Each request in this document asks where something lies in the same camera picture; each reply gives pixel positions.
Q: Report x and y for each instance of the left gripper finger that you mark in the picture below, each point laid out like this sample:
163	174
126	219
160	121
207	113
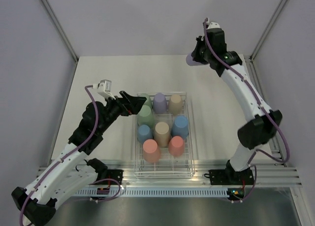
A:
131	101
134	108

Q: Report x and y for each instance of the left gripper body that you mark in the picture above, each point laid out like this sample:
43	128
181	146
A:
115	108

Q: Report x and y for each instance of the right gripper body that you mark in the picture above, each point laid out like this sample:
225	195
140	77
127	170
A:
201	53

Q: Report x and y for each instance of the green cup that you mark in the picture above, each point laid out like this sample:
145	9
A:
148	101
145	116

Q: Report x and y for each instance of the purple cup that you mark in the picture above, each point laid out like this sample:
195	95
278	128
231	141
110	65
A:
191	62
160	103

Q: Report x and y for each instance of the blue cup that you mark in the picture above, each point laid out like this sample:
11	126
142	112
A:
144	133
180	127

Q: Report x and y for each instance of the beige cup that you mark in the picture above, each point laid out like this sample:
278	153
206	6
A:
162	134
175	104

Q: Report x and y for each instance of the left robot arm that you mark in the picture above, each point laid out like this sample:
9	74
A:
39	200

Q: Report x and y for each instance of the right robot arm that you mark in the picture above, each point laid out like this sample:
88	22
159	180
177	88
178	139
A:
262	122

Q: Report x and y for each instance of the left pink cup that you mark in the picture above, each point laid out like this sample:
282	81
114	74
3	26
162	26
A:
151	151

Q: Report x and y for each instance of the pink cup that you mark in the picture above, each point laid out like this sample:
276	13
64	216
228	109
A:
151	151
176	146

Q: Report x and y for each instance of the right pink cup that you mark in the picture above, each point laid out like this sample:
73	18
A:
176	146

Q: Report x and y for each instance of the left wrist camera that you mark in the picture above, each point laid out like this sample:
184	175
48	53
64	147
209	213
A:
104	89

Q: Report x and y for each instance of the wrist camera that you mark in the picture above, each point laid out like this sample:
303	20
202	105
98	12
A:
104	89
210	24

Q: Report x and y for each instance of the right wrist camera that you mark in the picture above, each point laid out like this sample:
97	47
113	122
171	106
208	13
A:
210	24

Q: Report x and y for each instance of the white wire dish rack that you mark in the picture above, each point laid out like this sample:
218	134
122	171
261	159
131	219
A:
169	119

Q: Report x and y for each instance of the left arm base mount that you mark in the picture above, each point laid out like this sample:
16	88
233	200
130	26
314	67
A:
109	177

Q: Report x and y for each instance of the slotted cable duct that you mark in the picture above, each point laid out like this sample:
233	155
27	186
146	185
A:
154	192

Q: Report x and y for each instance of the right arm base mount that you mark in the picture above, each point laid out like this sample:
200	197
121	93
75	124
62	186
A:
228	177

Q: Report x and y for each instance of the aluminium rail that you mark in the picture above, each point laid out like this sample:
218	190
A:
190	173

